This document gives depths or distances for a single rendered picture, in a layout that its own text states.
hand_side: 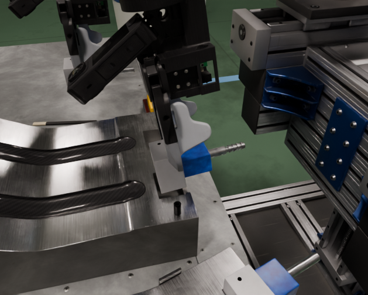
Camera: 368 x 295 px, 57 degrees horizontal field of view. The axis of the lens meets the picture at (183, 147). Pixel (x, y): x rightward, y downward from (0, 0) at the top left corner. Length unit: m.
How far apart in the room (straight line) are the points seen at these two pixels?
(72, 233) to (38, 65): 0.71
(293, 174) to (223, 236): 1.36
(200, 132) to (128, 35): 0.14
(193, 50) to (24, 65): 0.80
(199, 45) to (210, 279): 0.28
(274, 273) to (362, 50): 0.54
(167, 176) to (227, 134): 1.63
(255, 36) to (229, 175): 1.16
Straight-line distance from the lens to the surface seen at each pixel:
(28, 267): 0.49
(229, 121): 2.19
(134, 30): 0.37
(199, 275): 0.45
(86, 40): 0.64
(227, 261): 0.46
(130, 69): 0.70
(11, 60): 1.17
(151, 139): 0.61
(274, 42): 0.76
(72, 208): 0.50
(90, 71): 0.38
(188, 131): 0.41
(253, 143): 2.03
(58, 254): 0.47
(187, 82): 0.40
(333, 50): 0.81
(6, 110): 0.91
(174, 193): 0.52
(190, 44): 0.39
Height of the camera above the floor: 1.24
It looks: 39 degrees down
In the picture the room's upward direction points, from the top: straight up
